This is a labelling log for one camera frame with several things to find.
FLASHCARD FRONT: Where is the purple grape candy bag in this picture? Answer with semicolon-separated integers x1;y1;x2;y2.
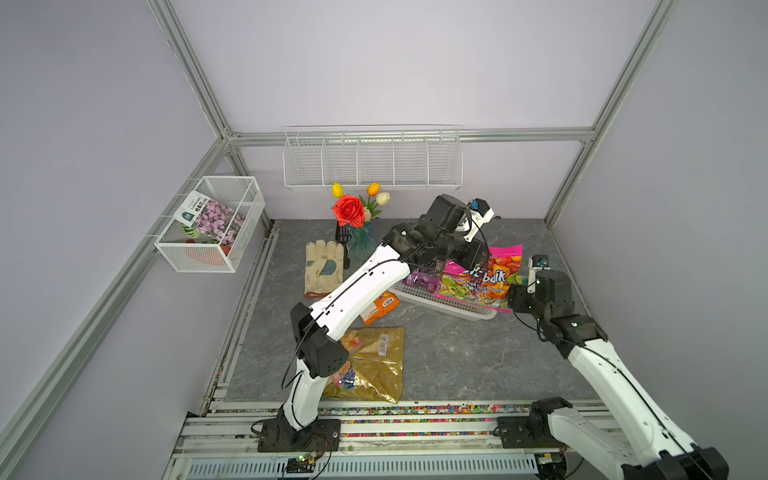
402;268;442;295

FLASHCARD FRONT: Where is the pink fruit candy bag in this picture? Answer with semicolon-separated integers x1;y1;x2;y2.
434;245;523;313

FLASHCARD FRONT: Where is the white plastic basket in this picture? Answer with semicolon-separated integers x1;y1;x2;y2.
389;283;497;321

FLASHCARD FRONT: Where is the gold candy bag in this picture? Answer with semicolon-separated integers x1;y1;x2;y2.
323;327;405;404

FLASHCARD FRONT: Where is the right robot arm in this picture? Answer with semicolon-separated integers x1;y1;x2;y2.
508;267;730;479

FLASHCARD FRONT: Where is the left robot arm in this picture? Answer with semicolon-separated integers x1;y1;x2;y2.
279;213;494;433

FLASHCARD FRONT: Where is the orange white snack packet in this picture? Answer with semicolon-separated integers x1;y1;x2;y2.
360;291;400;326

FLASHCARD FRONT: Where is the glass vase with flowers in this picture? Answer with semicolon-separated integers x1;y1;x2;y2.
331;182;390;268

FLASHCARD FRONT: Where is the cream work glove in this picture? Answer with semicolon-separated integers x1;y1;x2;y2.
304;240;344;298

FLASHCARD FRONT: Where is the purple flower seed packet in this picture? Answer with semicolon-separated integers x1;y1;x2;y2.
172;191;245;247

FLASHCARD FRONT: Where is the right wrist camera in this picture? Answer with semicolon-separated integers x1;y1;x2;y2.
527;254;550;293

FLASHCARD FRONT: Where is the white wire wall shelf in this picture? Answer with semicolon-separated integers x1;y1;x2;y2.
282;130;464;190

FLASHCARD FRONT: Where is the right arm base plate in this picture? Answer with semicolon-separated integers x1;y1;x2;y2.
492;416;565;449

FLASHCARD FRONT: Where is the aluminium mounting rail frame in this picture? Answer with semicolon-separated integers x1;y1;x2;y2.
160;400;688;480

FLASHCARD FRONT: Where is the white wire side basket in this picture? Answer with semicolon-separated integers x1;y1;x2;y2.
154;176;265;273

